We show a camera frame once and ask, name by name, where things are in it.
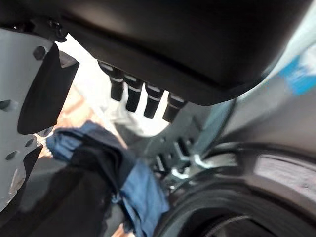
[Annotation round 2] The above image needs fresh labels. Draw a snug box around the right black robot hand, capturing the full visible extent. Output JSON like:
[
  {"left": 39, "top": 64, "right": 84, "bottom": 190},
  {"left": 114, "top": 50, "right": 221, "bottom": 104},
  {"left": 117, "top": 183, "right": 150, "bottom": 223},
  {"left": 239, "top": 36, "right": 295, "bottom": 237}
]
[{"left": 0, "top": 0, "right": 312, "bottom": 210}]

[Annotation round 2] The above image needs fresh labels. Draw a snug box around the black garment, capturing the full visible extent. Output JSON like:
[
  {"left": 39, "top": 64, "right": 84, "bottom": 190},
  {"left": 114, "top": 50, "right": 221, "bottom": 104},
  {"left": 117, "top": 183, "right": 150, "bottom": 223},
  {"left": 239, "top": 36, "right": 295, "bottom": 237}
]
[{"left": 0, "top": 138, "right": 129, "bottom": 237}]

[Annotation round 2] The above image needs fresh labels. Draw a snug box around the blue garment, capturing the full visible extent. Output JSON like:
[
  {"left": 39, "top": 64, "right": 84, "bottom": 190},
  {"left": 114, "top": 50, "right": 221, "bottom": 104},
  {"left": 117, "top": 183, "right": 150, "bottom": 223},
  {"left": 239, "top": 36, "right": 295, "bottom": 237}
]
[{"left": 46, "top": 120, "right": 171, "bottom": 237}]

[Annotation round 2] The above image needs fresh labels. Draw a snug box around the dark grey washing machine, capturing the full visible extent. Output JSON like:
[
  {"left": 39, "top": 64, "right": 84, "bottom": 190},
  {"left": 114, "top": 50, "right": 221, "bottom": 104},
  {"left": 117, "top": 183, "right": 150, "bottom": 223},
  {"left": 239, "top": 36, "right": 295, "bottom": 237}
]
[{"left": 153, "top": 0, "right": 316, "bottom": 237}]

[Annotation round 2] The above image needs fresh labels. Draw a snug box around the blue energy label sticker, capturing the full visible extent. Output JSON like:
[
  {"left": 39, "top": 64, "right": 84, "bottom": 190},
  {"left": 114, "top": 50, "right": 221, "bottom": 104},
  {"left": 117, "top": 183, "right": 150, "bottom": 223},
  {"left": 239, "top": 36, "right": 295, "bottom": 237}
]
[{"left": 278, "top": 46, "right": 316, "bottom": 96}]

